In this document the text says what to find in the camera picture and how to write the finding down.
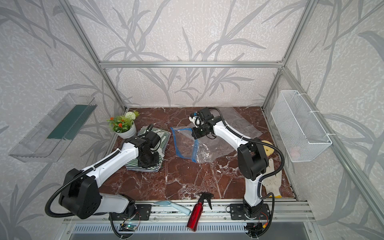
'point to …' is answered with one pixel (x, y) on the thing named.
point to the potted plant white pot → (129, 134)
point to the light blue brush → (181, 208)
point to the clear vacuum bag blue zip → (216, 147)
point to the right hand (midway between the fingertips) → (192, 133)
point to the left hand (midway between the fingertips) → (156, 165)
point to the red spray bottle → (195, 216)
